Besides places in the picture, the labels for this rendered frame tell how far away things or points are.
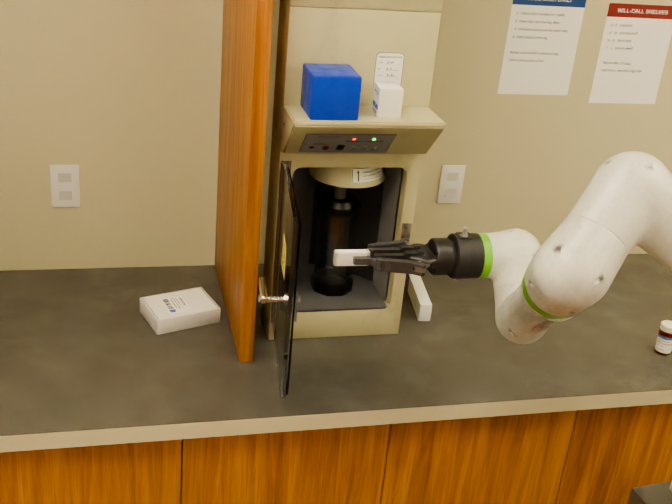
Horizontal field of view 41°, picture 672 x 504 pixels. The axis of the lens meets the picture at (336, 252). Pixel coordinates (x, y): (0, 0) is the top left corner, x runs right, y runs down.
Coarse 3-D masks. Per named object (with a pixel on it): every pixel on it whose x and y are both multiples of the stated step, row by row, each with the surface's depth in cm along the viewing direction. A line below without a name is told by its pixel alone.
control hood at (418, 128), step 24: (288, 120) 182; (312, 120) 179; (336, 120) 180; (360, 120) 182; (384, 120) 183; (408, 120) 185; (432, 120) 186; (288, 144) 185; (408, 144) 191; (432, 144) 193
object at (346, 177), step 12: (312, 168) 206; (324, 168) 202; (336, 168) 201; (348, 168) 200; (360, 168) 201; (372, 168) 203; (324, 180) 202; (336, 180) 201; (348, 180) 201; (360, 180) 201; (372, 180) 203
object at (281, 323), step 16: (288, 176) 183; (288, 192) 176; (288, 208) 175; (288, 224) 174; (288, 240) 173; (288, 256) 172; (288, 272) 171; (288, 288) 170; (288, 304) 171; (288, 320) 173; (288, 336) 174
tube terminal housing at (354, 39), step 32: (288, 32) 181; (320, 32) 182; (352, 32) 184; (384, 32) 186; (416, 32) 187; (288, 64) 184; (352, 64) 187; (416, 64) 190; (288, 96) 187; (416, 96) 193; (288, 160) 193; (320, 160) 195; (352, 160) 196; (384, 160) 198; (416, 160) 200; (416, 192) 204; (320, 320) 213; (352, 320) 215; (384, 320) 217
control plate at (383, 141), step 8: (312, 136) 183; (320, 136) 183; (328, 136) 183; (336, 136) 184; (344, 136) 184; (352, 136) 185; (360, 136) 185; (368, 136) 185; (376, 136) 186; (384, 136) 186; (392, 136) 187; (304, 144) 186; (312, 144) 186; (320, 144) 187; (328, 144) 187; (336, 144) 187; (344, 144) 188; (352, 144) 188; (360, 144) 189; (368, 144) 189; (376, 144) 189; (384, 144) 190; (352, 152) 192; (360, 152) 192; (368, 152) 193; (376, 152) 193; (384, 152) 194
